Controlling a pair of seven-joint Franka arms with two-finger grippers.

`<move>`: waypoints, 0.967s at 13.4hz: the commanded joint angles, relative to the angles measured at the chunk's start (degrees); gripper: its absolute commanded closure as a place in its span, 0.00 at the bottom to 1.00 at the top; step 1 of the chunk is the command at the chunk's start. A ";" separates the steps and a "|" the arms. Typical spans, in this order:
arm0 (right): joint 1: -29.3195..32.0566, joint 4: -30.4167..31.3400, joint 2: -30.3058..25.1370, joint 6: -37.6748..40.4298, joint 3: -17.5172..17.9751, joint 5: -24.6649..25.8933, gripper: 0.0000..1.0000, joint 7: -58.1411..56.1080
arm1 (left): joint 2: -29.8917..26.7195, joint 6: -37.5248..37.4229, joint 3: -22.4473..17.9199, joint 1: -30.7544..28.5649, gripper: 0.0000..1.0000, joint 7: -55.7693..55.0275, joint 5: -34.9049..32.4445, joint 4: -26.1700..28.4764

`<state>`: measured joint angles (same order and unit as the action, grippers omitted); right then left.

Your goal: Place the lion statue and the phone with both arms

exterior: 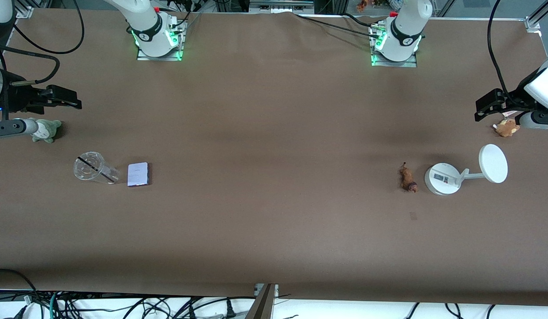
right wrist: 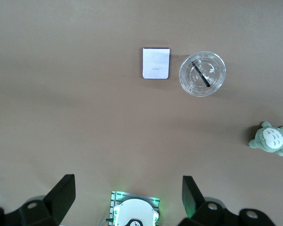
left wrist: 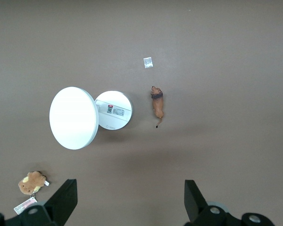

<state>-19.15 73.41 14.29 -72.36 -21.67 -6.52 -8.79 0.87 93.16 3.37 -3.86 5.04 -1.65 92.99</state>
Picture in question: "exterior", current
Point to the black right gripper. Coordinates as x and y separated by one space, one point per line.
17 98

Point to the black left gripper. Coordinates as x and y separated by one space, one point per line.
514 99

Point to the brown lion statue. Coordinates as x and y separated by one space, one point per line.
407 179

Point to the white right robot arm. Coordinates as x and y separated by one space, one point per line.
145 26

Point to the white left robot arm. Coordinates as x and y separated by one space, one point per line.
407 26

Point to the pink plush hang tag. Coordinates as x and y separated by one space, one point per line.
509 114

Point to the brown hamster plush toy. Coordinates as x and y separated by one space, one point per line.
506 128

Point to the grey green plush toy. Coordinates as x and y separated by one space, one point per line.
48 132

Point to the clear plastic cup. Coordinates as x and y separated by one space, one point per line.
90 167

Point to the black drinking straw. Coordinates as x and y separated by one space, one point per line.
96 169

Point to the white round desk stand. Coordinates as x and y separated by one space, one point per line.
442 178

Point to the orange toy figure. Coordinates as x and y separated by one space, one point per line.
362 5

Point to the brown table cover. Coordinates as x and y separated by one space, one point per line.
274 221

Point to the black power plug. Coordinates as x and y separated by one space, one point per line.
230 310

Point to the aluminium frame corner bracket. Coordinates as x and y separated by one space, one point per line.
533 24
25 11

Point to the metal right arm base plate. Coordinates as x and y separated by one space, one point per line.
161 56

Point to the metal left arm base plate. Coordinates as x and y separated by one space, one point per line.
393 63

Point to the aluminium rail with sockets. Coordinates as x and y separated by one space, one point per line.
280 5

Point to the aluminium frame post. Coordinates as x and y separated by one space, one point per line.
261 305

